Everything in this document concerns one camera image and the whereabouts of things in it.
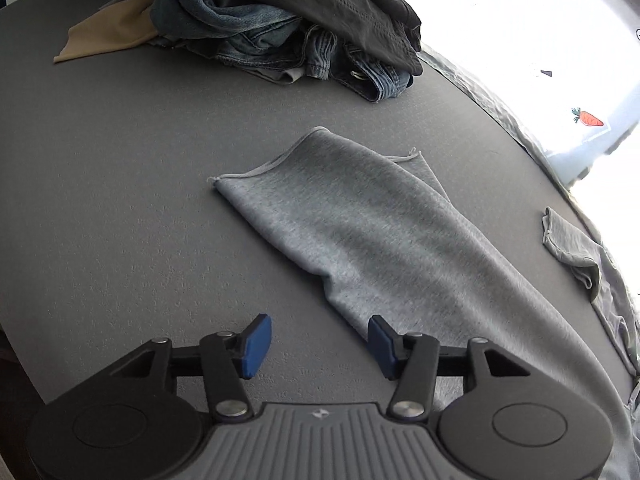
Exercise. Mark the dark grey garment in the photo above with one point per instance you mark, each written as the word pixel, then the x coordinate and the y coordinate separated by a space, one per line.
pixel 340 0

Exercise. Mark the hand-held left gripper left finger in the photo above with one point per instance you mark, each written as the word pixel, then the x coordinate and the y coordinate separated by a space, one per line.
pixel 256 344

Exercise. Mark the blue jeans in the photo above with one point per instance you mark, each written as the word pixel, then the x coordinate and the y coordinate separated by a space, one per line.
pixel 250 25

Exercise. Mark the grey pants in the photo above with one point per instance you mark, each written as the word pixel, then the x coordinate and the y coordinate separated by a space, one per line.
pixel 400 240

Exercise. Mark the white printed bedding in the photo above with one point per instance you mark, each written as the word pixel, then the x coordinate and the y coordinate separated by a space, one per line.
pixel 525 35

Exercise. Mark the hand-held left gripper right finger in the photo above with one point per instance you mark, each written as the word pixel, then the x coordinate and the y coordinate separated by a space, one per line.
pixel 382 344

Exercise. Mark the tan cloth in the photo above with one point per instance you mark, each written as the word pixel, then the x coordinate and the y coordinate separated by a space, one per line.
pixel 107 35

